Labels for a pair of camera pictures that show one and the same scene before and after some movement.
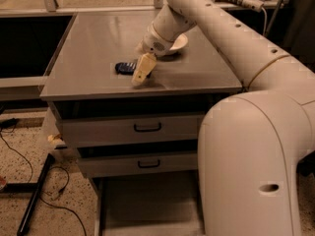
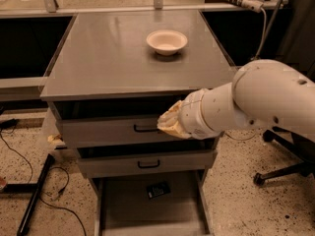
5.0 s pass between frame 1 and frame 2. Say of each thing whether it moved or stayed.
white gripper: moved
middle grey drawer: stayed
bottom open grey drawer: stayed
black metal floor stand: stayed
